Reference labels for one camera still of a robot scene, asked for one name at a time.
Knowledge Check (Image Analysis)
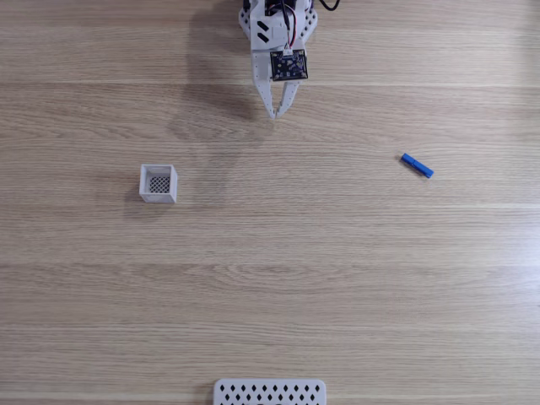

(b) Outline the black camera circuit board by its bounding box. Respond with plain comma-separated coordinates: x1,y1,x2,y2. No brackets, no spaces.
269,48,310,82

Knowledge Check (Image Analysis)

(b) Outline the blue peg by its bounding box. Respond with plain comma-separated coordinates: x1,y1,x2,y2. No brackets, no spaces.
399,153,435,180

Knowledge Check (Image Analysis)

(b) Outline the red white black servo wire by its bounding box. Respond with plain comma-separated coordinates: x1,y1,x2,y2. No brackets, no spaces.
280,6,305,55

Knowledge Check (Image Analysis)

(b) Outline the white perforated plate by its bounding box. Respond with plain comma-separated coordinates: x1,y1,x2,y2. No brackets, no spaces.
213,378,327,405

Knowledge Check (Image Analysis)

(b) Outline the small white mesh-bottom crate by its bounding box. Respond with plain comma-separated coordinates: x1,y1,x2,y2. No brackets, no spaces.
138,164,179,204

